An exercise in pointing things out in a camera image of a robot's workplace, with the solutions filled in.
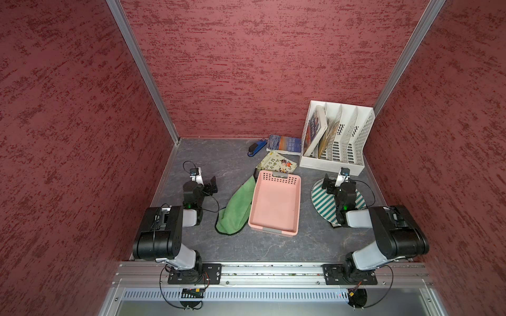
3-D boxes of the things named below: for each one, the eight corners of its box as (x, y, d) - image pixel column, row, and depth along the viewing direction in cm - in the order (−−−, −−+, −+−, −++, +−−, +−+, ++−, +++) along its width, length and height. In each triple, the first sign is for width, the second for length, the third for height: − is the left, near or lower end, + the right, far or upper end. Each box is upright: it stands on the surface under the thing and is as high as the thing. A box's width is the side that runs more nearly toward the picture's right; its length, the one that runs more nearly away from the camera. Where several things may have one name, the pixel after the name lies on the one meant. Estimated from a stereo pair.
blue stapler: (245, 153, 116) (245, 149, 113) (262, 141, 122) (262, 136, 119) (249, 157, 114) (249, 152, 111) (267, 144, 121) (267, 140, 118)
